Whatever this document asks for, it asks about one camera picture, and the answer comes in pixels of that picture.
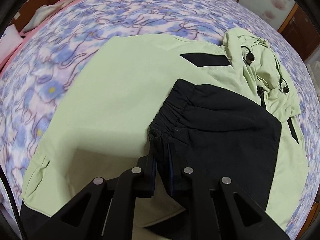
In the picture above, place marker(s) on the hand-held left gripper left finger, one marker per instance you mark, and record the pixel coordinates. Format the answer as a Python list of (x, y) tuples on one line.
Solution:
[(151, 172)]

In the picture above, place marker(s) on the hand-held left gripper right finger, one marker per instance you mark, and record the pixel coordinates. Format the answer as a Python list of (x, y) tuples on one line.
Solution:
[(172, 177)]

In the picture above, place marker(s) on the grey pillow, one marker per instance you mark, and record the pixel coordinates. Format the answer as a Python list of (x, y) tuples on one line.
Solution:
[(42, 15)]

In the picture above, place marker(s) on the purple cat print blanket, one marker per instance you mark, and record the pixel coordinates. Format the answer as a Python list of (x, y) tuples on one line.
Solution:
[(75, 42)]

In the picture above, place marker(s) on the pink bed sheet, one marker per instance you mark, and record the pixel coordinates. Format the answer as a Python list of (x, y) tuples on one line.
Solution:
[(8, 61)]

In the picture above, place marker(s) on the white planet print cushion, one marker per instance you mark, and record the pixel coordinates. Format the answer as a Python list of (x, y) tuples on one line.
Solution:
[(10, 37)]

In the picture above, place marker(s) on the brown wooden door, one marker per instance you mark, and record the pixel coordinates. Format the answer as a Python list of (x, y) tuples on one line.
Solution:
[(297, 30)]

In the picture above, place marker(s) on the green and black hooded jacket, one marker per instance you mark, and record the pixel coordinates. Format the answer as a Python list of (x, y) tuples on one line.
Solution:
[(112, 80)]

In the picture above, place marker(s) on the wooden headboard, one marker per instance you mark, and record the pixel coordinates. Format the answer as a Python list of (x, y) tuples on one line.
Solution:
[(32, 2)]

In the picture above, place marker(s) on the white lace cloth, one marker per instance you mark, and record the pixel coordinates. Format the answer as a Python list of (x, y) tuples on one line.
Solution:
[(313, 67)]

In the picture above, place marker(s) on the floral panel wardrobe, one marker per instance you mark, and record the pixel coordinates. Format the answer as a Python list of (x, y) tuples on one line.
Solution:
[(262, 0)]

